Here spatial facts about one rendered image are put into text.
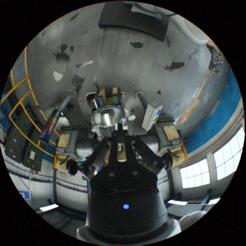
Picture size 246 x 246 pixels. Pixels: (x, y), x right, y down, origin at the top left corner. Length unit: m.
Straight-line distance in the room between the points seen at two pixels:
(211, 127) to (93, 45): 5.71
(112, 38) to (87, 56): 0.18
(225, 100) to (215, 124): 1.62
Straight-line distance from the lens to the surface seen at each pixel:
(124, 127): 0.36
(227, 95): 5.84
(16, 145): 3.24
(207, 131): 5.64
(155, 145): 0.70
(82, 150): 0.74
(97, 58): 0.50
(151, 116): 0.35
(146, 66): 0.53
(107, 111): 0.46
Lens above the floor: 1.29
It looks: 39 degrees down
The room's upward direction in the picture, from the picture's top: 174 degrees clockwise
